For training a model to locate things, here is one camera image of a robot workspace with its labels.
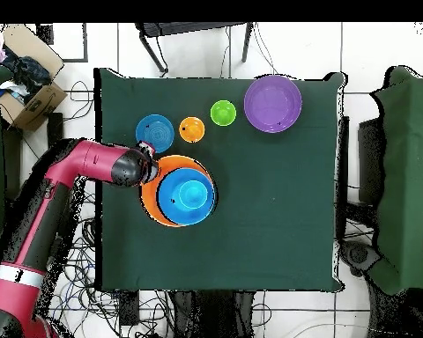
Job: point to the blue ribbed-bottom bowl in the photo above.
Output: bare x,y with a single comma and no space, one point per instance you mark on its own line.
158,130

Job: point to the blue cup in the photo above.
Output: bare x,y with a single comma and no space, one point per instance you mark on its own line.
194,193

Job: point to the large blue bowl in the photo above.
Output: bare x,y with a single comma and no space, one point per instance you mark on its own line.
169,211

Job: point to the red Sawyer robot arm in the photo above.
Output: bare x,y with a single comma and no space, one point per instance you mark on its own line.
91,158

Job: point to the orange cup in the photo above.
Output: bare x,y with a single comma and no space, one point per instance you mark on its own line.
191,129

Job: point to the green cup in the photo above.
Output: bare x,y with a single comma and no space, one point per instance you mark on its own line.
223,112

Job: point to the cardboard box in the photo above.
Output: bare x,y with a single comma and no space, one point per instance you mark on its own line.
38,105

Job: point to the large purple bowl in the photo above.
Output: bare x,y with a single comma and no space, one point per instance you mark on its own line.
273,104

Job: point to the dark blue cloth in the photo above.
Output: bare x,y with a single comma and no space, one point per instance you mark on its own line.
28,74

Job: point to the dark green tablecloth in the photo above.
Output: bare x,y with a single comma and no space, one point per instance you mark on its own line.
268,229

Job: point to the black equipment case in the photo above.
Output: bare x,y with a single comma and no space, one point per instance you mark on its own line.
370,158

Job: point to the black bench frame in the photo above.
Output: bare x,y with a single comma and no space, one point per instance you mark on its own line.
55,125

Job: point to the black metal chair frame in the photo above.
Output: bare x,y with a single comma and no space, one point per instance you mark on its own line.
183,28

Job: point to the black square floor frame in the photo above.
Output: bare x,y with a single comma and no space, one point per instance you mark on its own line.
45,33

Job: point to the black pedestal foot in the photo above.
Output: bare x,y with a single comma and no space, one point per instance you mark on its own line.
359,254

